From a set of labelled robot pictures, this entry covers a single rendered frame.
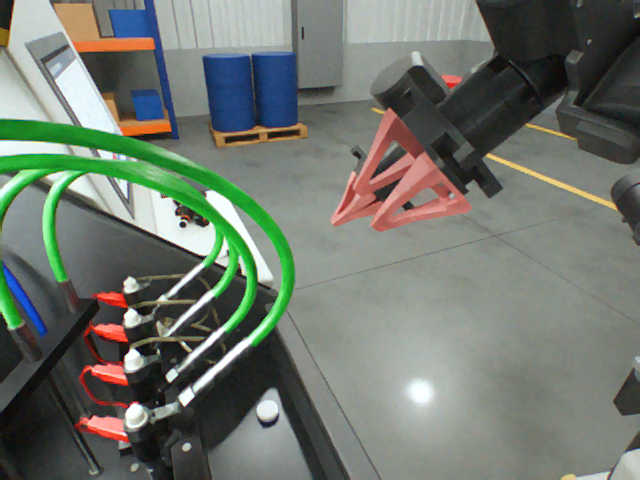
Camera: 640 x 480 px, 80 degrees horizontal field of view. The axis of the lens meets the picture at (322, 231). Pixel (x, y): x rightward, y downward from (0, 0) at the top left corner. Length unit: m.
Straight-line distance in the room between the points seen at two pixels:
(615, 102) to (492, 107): 0.07
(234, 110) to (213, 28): 2.02
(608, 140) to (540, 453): 1.68
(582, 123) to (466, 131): 0.07
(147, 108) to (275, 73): 1.76
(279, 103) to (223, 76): 0.76
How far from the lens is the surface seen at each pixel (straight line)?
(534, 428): 1.96
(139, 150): 0.31
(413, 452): 1.75
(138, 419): 0.47
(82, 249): 0.71
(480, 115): 0.31
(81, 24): 5.56
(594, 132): 0.30
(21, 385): 0.61
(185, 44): 6.76
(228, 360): 0.44
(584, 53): 0.29
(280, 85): 5.16
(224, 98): 5.07
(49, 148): 0.69
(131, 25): 5.54
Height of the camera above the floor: 1.49
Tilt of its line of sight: 30 degrees down
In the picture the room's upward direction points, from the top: straight up
